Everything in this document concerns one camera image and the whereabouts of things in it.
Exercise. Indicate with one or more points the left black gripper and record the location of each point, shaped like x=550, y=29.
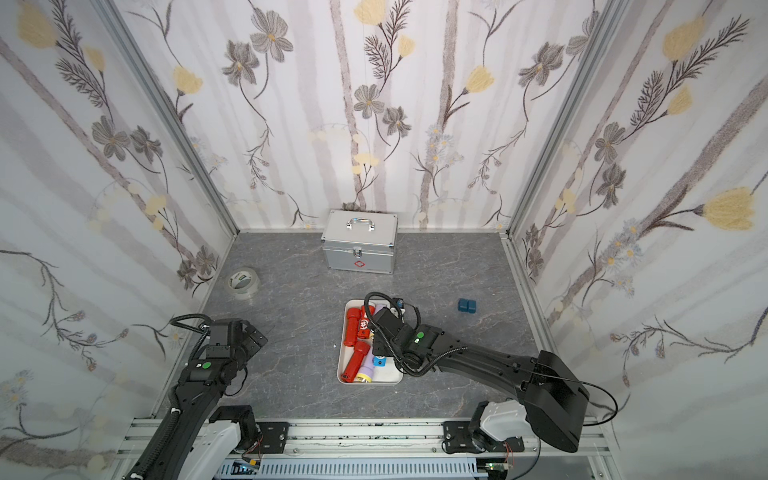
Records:
x=251, y=335

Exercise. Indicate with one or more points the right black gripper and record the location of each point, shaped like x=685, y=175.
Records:
x=384, y=321

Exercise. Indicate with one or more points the plain red flashlight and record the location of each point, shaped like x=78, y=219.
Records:
x=352, y=316

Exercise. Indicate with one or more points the red flashlight white head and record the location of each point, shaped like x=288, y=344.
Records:
x=364, y=331

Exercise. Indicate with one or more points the purple flashlight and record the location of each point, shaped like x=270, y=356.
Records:
x=366, y=372

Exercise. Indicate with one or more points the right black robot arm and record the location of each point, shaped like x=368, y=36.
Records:
x=557, y=405

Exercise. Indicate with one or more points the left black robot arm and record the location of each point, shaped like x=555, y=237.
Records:
x=193, y=401

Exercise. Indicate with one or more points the clear tape roll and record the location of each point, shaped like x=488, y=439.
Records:
x=243, y=284

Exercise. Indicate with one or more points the white plastic tray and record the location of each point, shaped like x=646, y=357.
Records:
x=386, y=376

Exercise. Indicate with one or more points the teal plastic block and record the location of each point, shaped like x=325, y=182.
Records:
x=467, y=306

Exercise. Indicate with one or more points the silver aluminium case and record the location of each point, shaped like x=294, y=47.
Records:
x=360, y=241

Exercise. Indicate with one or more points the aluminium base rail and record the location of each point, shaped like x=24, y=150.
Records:
x=394, y=448

